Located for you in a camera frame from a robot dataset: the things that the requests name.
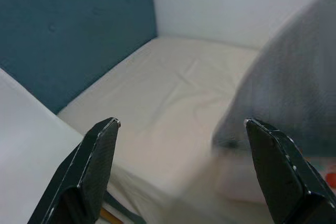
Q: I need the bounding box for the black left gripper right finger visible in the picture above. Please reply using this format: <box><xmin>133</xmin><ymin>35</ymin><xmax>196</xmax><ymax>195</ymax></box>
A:
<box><xmin>243</xmin><ymin>118</ymin><xmax>336</xmax><ymax>224</ymax></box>

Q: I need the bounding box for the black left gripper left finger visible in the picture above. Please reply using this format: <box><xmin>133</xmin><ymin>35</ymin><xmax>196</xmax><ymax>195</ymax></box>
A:
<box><xmin>27</xmin><ymin>116</ymin><xmax>122</xmax><ymax>224</ymax></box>

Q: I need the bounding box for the grey pillow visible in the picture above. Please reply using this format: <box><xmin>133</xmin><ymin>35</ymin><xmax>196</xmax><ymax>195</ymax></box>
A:
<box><xmin>211</xmin><ymin>0</ymin><xmax>336</xmax><ymax>156</ymax></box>

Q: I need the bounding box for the white bedside cabinet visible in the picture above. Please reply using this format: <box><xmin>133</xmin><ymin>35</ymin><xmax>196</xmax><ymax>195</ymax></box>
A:
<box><xmin>0</xmin><ymin>67</ymin><xmax>85</xmax><ymax>224</ymax></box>

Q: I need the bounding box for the bed with cream sheet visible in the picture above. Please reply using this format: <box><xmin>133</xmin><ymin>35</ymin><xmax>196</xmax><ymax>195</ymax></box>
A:
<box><xmin>57</xmin><ymin>36</ymin><xmax>274</xmax><ymax>224</ymax></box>

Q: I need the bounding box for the teal upholstered headboard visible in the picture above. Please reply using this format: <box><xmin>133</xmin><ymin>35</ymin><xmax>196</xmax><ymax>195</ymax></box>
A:
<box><xmin>0</xmin><ymin>0</ymin><xmax>158</xmax><ymax>116</ymax></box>

